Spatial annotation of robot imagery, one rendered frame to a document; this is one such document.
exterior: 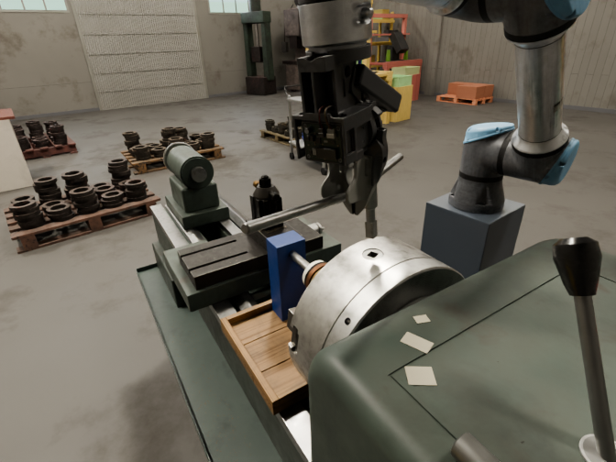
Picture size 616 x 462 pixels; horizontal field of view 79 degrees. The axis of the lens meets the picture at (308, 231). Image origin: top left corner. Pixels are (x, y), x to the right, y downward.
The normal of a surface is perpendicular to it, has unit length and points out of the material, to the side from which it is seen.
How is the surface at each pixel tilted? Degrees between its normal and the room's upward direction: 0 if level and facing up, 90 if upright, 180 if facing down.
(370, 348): 3
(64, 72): 90
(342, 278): 30
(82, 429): 0
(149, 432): 0
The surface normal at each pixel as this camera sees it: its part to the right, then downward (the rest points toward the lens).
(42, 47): 0.61, 0.35
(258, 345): -0.03, -0.89
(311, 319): -0.74, -0.23
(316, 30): -0.59, 0.48
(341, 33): 0.10, 0.50
